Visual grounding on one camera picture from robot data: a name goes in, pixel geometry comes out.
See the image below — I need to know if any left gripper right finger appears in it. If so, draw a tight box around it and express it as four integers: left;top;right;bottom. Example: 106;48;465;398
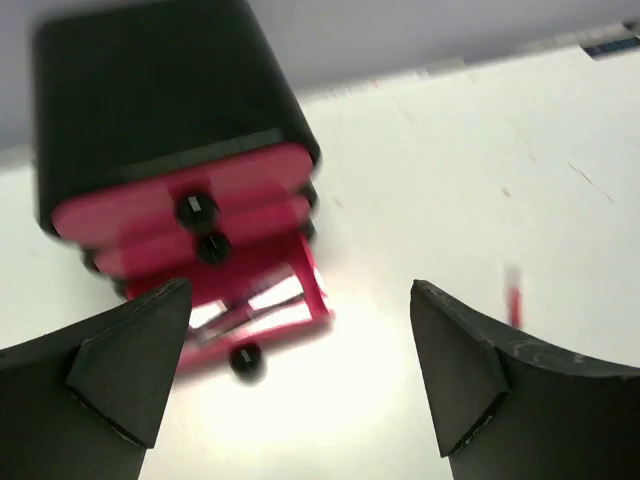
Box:
410;280;639;480

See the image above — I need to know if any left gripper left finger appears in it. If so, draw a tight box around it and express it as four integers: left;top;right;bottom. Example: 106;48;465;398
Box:
1;279;192;480

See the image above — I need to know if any red pen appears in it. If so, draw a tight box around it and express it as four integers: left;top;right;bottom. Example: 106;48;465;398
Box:
505;266;522;330

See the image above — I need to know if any pink bottom drawer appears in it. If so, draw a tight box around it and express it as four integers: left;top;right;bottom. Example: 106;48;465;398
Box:
120;231;332;380

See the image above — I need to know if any pink drawer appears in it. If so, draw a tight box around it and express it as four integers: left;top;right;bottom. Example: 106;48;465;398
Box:
84;185;318;279
52;143;313;247
120;231;332;380

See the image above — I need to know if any green capped pen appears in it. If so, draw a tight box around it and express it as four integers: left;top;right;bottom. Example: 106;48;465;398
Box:
187;292;304;344

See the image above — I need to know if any pink top drawer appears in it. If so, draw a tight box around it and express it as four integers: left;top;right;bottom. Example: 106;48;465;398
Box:
52;143;313;247

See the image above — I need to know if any black drawer cabinet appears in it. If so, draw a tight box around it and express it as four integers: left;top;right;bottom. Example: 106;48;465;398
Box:
31;1;321;296

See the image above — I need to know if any right blue corner label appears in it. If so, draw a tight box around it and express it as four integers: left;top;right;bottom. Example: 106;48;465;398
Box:
581;36;640;60

